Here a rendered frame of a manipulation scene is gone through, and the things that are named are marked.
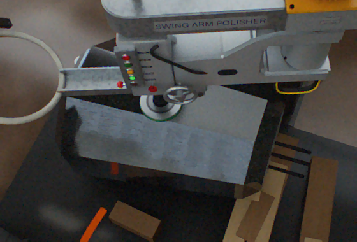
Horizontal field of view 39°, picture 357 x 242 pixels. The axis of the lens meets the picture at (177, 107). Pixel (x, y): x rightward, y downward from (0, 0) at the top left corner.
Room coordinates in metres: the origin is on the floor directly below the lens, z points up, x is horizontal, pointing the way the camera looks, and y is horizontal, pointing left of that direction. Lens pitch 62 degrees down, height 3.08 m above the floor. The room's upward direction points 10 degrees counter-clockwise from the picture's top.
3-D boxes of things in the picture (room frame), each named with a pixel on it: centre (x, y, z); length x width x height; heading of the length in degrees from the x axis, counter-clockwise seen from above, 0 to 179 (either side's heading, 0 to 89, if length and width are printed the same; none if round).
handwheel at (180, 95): (1.09, -0.03, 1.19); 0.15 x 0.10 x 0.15; 82
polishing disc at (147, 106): (1.23, 0.08, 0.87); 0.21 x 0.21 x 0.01
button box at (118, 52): (1.13, 0.16, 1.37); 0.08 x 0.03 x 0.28; 82
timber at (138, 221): (0.87, 0.37, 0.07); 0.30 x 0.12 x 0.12; 55
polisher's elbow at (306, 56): (1.14, -0.58, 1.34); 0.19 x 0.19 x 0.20
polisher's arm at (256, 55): (1.16, -0.31, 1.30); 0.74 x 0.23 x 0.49; 82
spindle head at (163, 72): (1.22, 0.00, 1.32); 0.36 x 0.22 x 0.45; 82
